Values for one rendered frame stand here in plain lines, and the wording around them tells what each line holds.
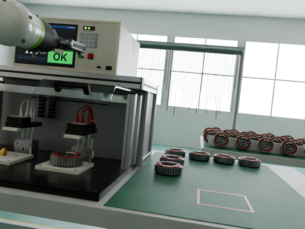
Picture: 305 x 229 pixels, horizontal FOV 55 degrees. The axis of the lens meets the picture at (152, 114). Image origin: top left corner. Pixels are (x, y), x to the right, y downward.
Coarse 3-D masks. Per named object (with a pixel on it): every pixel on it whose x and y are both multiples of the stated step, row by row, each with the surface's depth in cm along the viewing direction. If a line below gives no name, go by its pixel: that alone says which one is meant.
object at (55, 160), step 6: (54, 156) 99; (60, 156) 98; (66, 156) 99; (72, 156) 100; (78, 156) 101; (54, 162) 98; (60, 162) 98; (66, 162) 99; (72, 162) 100; (78, 162) 101
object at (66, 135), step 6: (72, 126) 108; (78, 126) 107; (84, 126) 108; (66, 132) 108; (72, 132) 108; (78, 132) 107; (84, 132) 108; (90, 132) 114; (96, 132) 121; (72, 138) 105; (78, 138) 105; (84, 138) 117; (90, 138) 117; (78, 144) 118; (84, 144) 118
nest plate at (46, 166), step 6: (48, 162) 103; (84, 162) 109; (36, 168) 97; (42, 168) 97; (48, 168) 97; (54, 168) 96; (60, 168) 97; (66, 168) 98; (72, 168) 98; (78, 168) 99; (84, 168) 101
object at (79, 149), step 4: (72, 148) 116; (76, 148) 116; (80, 148) 115; (84, 148) 115; (88, 148) 115; (80, 152) 115; (84, 152) 115; (88, 152) 115; (84, 156) 115; (88, 156) 115; (84, 160) 115; (88, 160) 115
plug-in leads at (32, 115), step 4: (24, 100) 120; (28, 100) 122; (32, 100) 122; (28, 104) 120; (32, 104) 120; (20, 108) 119; (20, 112) 119; (28, 112) 122; (28, 116) 122; (32, 116) 119; (32, 120) 119
